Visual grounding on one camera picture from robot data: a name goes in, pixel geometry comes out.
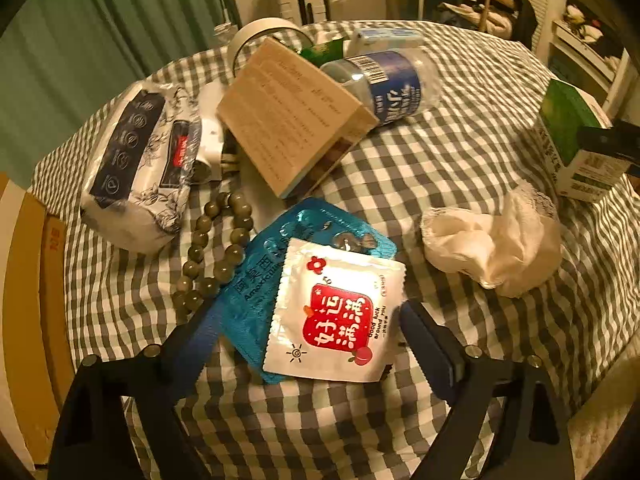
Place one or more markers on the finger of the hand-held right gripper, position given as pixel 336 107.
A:
pixel 610 140

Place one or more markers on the brown cardboard box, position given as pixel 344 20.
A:
pixel 25 310

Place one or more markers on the white power adapter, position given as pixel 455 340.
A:
pixel 210 125

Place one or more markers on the white shelf unit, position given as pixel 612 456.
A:
pixel 585 35

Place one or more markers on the wooden chair with clothes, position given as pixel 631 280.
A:
pixel 500 5

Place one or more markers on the clear plastic bottle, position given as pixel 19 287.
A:
pixel 226 34

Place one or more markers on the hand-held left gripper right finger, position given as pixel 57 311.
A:
pixel 430 355

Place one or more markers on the green and white carton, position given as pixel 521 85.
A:
pixel 565 120

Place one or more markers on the beige cardboard box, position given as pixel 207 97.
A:
pixel 290 110

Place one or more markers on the white and blue pack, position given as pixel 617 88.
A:
pixel 385 37

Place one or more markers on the white sachet with red label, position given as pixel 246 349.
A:
pixel 325 310

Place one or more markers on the green sachet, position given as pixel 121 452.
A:
pixel 322 52

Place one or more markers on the white tape roll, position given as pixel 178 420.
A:
pixel 260 27

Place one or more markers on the crumpled white tissue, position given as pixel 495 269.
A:
pixel 500 245

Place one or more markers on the white suitcase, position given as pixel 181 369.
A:
pixel 300 0

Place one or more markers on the plastic bottle with blue label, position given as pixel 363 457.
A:
pixel 395 85

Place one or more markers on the blue blister pack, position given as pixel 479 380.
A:
pixel 260 270

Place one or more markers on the floral print tissue pack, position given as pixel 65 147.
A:
pixel 135 160

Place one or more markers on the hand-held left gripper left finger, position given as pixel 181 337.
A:
pixel 195 340

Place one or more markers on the green curtain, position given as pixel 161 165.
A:
pixel 100 20

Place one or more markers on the checked cloth covered desktop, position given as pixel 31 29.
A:
pixel 450 160

